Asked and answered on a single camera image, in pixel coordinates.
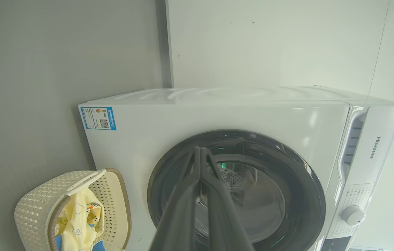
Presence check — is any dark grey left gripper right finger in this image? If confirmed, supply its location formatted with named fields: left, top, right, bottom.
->
left=200, top=147, right=255, bottom=251

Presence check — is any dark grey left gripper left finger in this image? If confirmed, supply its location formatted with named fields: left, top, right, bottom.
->
left=149, top=147, right=201, bottom=251

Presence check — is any cream garment with blue trim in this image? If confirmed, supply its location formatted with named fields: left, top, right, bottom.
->
left=84, top=200, right=106, bottom=251

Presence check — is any washing machine door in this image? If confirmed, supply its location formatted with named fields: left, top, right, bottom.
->
left=147, top=130, right=326, bottom=251

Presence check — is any cream bear print garment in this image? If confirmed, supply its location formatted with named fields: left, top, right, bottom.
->
left=55, top=188, right=91, bottom=251

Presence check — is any steel washing machine drum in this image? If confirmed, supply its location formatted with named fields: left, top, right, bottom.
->
left=200, top=162, right=286, bottom=243

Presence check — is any white front-load washing machine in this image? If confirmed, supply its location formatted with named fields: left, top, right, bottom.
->
left=78, top=85, right=394, bottom=251

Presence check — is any blue energy label sticker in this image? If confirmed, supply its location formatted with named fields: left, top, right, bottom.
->
left=80, top=107, right=117, bottom=131

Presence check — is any white control knob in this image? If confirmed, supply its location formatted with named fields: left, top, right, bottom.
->
left=341, top=205, right=366, bottom=226

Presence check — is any cream perforated laundry basket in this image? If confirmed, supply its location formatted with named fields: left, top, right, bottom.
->
left=14, top=168, right=132, bottom=251

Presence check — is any white detergent drawer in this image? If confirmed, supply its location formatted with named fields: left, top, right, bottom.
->
left=338, top=105, right=394, bottom=185

